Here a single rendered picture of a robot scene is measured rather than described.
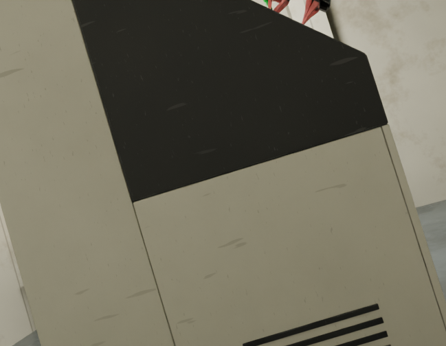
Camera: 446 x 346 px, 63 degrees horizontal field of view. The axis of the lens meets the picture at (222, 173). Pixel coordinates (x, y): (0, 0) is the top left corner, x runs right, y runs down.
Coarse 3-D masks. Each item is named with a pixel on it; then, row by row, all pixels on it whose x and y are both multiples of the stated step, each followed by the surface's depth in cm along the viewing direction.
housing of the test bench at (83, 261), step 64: (0, 0) 81; (64, 0) 80; (0, 64) 80; (64, 64) 80; (0, 128) 80; (64, 128) 80; (0, 192) 80; (64, 192) 79; (128, 192) 79; (64, 256) 79; (128, 256) 79; (64, 320) 79; (128, 320) 78
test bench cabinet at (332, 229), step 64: (384, 128) 78; (192, 192) 79; (256, 192) 78; (320, 192) 78; (384, 192) 78; (192, 256) 78; (256, 256) 78; (320, 256) 78; (384, 256) 78; (192, 320) 78; (256, 320) 78; (320, 320) 78; (384, 320) 77
